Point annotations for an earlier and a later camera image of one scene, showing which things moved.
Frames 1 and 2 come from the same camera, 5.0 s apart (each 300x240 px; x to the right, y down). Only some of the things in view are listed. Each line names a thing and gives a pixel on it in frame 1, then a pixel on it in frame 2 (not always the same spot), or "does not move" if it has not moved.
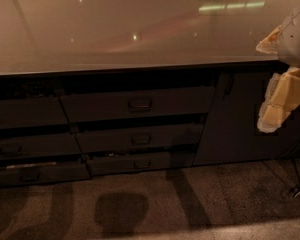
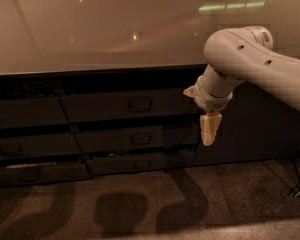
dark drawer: (28, 112) does not move
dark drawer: (134, 164) does not move
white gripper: (296, 39) -> (206, 98)
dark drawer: (35, 146) does not move
